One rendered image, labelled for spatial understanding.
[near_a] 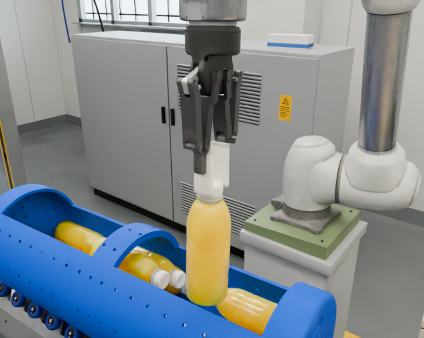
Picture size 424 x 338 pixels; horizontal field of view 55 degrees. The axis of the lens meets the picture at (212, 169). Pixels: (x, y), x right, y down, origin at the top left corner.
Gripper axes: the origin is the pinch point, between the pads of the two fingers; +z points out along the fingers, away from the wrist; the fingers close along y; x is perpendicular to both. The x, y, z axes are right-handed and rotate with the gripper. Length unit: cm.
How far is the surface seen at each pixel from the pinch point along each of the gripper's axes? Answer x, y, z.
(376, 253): -10, -235, 136
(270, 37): -77, -179, -14
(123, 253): -25.0, -4.5, 25.1
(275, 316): 9.7, -4.7, 25.6
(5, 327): -68, 1, 60
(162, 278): -18.0, -8.6, 30.9
